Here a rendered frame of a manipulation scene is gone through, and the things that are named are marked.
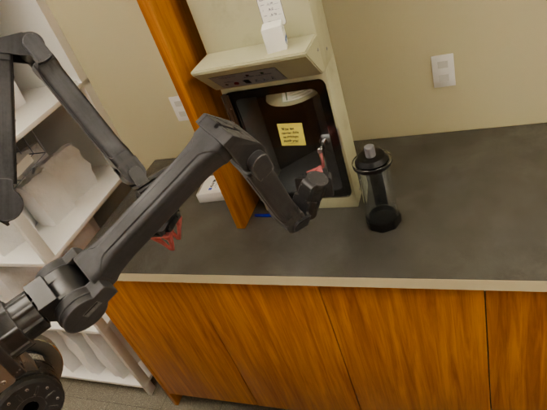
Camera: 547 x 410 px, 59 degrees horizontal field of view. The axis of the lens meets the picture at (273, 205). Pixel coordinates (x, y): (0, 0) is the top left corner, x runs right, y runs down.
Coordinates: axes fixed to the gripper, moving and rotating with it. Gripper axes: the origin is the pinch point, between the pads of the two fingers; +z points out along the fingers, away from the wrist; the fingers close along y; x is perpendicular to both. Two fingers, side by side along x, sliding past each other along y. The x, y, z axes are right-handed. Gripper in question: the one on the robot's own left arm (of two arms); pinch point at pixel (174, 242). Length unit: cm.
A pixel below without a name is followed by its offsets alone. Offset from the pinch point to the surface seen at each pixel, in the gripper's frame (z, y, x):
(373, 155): -8, 24, -56
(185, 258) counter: 16.1, 9.4, 8.3
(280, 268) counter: 16.1, 5.2, -26.7
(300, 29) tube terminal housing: -42, 32, -42
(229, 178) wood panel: -2.3, 26.5, -8.9
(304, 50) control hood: -41, 22, -45
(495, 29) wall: -16, 75, -88
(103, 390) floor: 110, 7, 100
